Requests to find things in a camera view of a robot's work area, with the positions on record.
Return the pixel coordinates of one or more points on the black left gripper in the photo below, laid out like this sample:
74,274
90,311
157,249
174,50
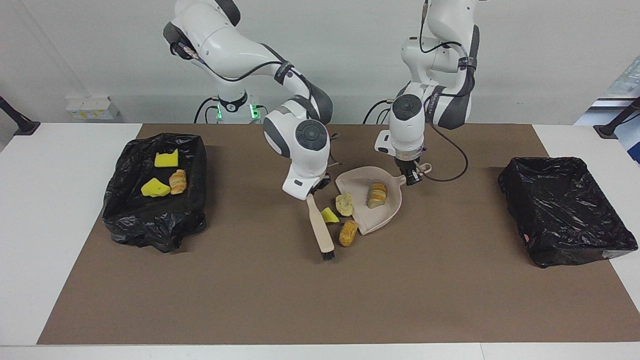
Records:
409,166

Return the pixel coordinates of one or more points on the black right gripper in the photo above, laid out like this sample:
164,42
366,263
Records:
321,184

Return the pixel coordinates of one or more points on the pale tan torn sponge piece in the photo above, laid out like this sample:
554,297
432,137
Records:
344,205
377,196
177,182

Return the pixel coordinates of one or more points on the small yellow sponge wedge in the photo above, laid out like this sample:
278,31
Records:
329,216

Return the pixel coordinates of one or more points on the beige brush black bristles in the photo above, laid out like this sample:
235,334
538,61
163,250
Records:
320,225

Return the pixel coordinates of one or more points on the beige plastic dustpan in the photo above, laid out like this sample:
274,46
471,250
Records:
380,217

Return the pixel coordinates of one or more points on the orange-brown sponge lump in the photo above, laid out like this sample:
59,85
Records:
348,234

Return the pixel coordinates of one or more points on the notched yellow green sponge piece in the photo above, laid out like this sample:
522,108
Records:
166,160

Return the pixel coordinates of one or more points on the yellow sponge piece dark dot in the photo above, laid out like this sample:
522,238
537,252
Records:
155,189

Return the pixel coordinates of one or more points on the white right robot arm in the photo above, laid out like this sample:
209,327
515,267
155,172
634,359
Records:
300,165

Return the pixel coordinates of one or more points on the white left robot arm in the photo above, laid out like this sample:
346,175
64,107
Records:
407,135

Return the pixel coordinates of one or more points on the black bag bin pink mark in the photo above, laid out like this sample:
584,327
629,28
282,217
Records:
565,210

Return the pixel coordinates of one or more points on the black bag-lined bin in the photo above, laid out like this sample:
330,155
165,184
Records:
135,225

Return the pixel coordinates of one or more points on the brown table mat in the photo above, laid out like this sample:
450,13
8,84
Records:
425,280

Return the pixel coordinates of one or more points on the white blue background furniture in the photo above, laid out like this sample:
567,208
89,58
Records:
629,82

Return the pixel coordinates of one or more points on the white box yellow labels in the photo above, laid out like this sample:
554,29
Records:
92,107

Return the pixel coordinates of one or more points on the black camera stand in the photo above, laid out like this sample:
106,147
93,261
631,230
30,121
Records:
25,128
607,131

